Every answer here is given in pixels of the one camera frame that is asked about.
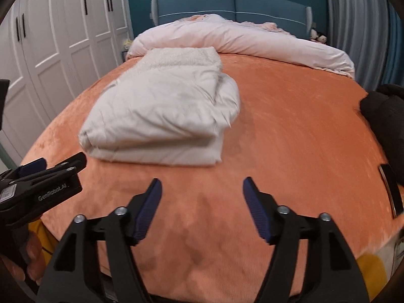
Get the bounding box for blue bed headboard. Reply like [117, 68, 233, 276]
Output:
[150, 0, 313, 40]

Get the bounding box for grey curtain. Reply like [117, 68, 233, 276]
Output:
[324, 0, 393, 90]

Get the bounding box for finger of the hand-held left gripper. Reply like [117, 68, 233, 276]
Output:
[17, 157, 48, 178]
[47, 151, 88, 175]

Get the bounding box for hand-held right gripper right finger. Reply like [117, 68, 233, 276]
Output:
[242, 177, 370, 303]

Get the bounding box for plush toys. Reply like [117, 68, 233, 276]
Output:
[309, 28, 329, 45]

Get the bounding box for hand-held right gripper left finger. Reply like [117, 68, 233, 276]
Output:
[36, 178, 163, 303]

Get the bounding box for white crinkled blanket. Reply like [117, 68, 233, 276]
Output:
[78, 47, 241, 167]

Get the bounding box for white wardrobe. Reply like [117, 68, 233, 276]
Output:
[0, 0, 135, 165]

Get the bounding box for orange blanket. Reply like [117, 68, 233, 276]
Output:
[20, 50, 404, 297]

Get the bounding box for black phone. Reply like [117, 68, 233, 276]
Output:
[378, 163, 403, 219]

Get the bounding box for pink duvet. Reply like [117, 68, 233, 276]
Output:
[125, 14, 356, 79]

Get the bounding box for black clothing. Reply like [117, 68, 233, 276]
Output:
[360, 84, 404, 177]

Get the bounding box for white yellow printed bed sheet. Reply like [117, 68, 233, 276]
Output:
[355, 221, 404, 297]

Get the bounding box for person's left hand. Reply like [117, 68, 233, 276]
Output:
[0, 231, 47, 288]

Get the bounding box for blue curtain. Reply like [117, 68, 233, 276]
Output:
[387, 5, 404, 86]

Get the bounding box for yellow cloth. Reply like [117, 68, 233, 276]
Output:
[28, 218, 61, 267]

